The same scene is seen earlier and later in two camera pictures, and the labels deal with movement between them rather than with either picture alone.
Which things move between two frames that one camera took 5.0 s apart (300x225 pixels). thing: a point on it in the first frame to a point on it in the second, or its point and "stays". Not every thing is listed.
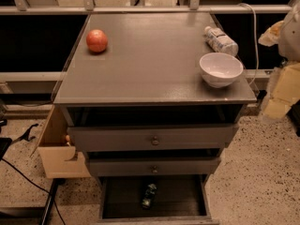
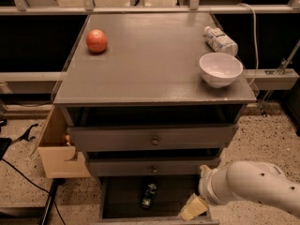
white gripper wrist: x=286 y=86 to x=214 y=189
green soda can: x=151 y=191 stays
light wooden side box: x=59 y=157 stays
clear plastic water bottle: x=219 y=42 stays
